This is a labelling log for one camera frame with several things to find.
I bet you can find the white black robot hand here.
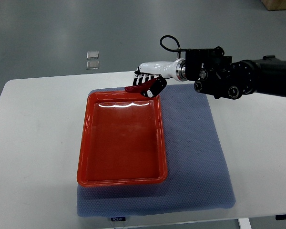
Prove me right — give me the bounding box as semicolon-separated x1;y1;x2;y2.
132;58;187;98

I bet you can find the red chili pepper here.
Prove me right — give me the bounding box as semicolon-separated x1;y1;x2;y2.
124;78;157;93

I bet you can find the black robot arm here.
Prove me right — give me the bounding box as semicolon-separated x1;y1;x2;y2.
185;47;286;100

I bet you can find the red plastic tray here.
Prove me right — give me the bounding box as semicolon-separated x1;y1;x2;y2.
77;91;168;187

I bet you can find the lower floor socket plate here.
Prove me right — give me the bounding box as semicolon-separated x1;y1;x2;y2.
86;61;100;70

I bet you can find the floor socket plate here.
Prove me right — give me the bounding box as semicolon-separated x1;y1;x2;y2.
86;51;99;60
86;61;100;70

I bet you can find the upper floor socket plate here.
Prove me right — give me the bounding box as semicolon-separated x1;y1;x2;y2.
86;51;99;60

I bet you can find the blue-grey cushion mat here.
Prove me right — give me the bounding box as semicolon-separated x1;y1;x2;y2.
77;84;235;217

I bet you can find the cardboard box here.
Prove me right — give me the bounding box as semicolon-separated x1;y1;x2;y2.
261;0;286;11

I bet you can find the white table leg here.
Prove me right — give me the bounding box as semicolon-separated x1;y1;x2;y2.
238;218;252;229

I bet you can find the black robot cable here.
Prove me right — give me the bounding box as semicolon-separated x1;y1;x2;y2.
159;35;182;59

